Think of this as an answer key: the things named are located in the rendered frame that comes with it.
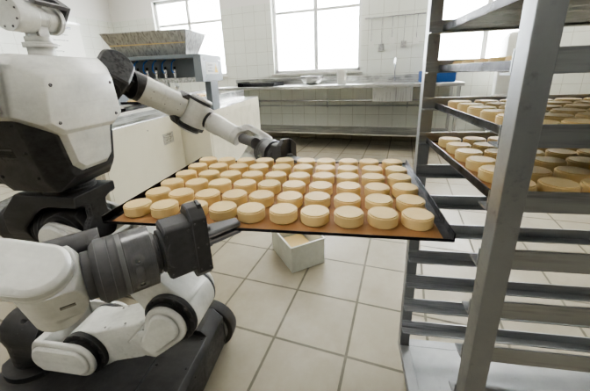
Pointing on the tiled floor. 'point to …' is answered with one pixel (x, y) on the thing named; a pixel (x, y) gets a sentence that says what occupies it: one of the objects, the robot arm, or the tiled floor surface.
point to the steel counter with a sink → (384, 87)
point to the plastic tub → (299, 249)
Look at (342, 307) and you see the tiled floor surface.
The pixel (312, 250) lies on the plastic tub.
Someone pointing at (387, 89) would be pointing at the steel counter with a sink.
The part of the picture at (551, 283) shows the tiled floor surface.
